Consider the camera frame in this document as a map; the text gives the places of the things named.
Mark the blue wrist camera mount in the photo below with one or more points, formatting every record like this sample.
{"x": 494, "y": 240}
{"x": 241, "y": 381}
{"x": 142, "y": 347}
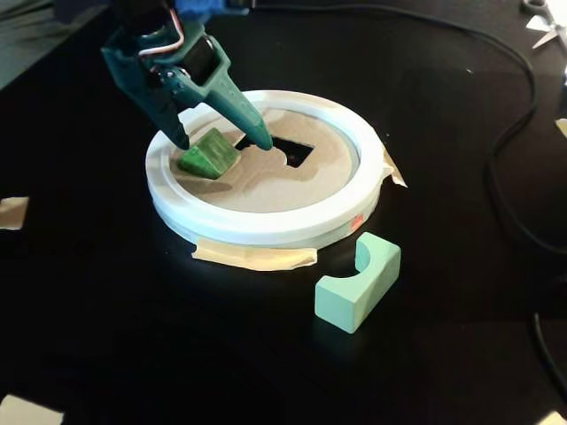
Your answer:
{"x": 199, "y": 5}

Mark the grey metal scissors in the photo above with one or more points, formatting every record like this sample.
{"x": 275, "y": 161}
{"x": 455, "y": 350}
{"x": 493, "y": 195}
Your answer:
{"x": 548, "y": 37}

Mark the wide beige masking tape strip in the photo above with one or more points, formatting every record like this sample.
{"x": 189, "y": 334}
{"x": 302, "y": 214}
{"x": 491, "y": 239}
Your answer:
{"x": 252, "y": 259}

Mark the dark green wooden cube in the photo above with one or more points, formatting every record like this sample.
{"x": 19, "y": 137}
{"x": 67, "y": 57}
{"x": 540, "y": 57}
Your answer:
{"x": 208, "y": 155}

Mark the cardboard insert with shape holes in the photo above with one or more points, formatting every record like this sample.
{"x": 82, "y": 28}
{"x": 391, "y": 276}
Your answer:
{"x": 274, "y": 186}

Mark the small beige masking tape strip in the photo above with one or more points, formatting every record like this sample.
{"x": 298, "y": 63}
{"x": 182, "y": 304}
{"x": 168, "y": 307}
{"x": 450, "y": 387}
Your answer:
{"x": 394, "y": 170}

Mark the teal gripper with motor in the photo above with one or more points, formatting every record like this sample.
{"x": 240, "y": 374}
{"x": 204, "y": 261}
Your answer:
{"x": 212, "y": 80}

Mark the mint green arch block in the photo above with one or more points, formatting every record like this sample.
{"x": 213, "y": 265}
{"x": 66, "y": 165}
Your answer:
{"x": 341, "y": 305}

